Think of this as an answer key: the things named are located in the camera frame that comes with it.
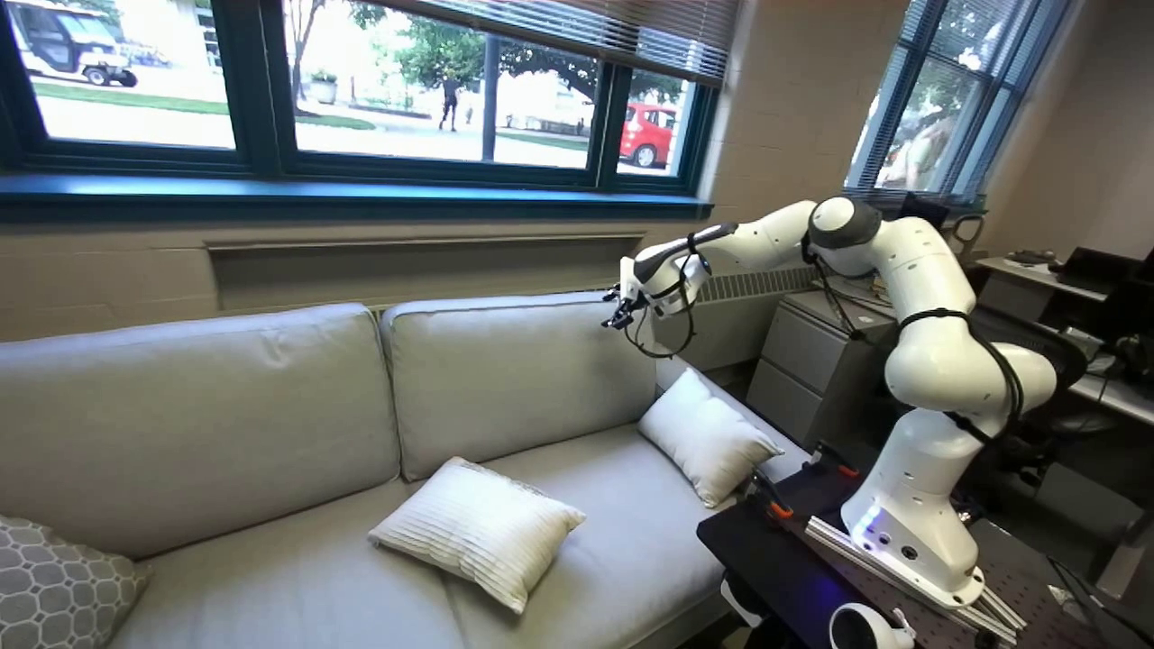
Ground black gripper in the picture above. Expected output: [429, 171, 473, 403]
[598, 245, 677, 334]

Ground cream striped pillow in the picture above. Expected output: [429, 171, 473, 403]
[636, 366, 782, 511]
[366, 453, 591, 620]

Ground grey sofa back cushion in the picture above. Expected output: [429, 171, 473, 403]
[0, 299, 402, 564]
[378, 290, 659, 483]

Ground red vehicle outside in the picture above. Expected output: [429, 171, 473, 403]
[616, 101, 680, 173]

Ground grey filing cabinet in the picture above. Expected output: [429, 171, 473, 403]
[743, 285, 906, 453]

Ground window blinds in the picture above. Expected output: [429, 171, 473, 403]
[393, 0, 743, 83]

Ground black robot table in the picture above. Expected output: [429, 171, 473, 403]
[695, 452, 1025, 649]

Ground white VR controller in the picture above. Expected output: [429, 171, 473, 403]
[824, 597, 921, 649]

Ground black office chair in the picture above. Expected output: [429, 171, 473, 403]
[971, 306, 1091, 499]

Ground black laptop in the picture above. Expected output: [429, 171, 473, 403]
[1053, 245, 1154, 304]

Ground white office desk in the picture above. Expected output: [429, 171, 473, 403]
[977, 251, 1154, 428]

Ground dark vehicle outside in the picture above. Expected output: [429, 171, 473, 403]
[7, 0, 139, 89]

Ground grey lattice pattern pillow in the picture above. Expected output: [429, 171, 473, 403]
[0, 516, 156, 649]

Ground beige wall radiator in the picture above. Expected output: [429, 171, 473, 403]
[646, 266, 821, 376]

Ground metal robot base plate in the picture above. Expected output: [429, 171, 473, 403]
[802, 516, 1031, 645]

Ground narrow blue frame window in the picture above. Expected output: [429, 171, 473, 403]
[844, 0, 1077, 210]

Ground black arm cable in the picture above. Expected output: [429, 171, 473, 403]
[619, 220, 1029, 452]

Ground wide teal frame window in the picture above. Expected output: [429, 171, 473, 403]
[0, 0, 743, 228]

